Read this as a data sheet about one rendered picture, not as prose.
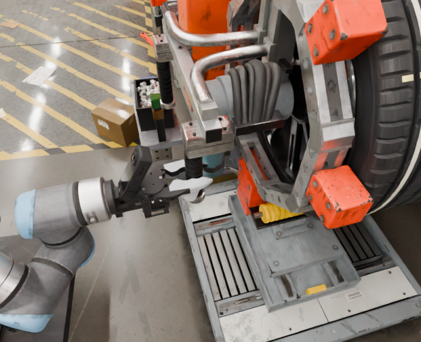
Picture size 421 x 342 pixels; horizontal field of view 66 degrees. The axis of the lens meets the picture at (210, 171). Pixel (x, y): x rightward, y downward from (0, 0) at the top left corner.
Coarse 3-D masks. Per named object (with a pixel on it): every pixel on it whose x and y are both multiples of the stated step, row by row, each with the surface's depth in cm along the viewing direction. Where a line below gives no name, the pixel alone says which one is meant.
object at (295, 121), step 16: (352, 64) 56; (352, 80) 57; (304, 96) 86; (352, 96) 58; (304, 112) 87; (352, 112) 59; (288, 128) 105; (304, 128) 81; (272, 144) 102; (288, 144) 102; (304, 144) 103; (352, 144) 61; (288, 160) 95; (288, 176) 93
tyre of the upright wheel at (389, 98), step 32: (384, 0) 50; (416, 32) 50; (384, 64) 49; (416, 64) 50; (384, 96) 51; (416, 96) 51; (384, 128) 52; (416, 128) 53; (352, 160) 61; (384, 160) 55; (416, 160) 57; (384, 192) 61; (416, 192) 66
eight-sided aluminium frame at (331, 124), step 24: (240, 0) 78; (288, 0) 56; (312, 0) 53; (240, 24) 89; (312, 72) 53; (336, 72) 54; (312, 96) 55; (336, 96) 55; (312, 120) 56; (336, 120) 54; (240, 144) 103; (312, 144) 58; (336, 144) 56; (264, 168) 99; (312, 168) 60; (264, 192) 89; (288, 192) 76
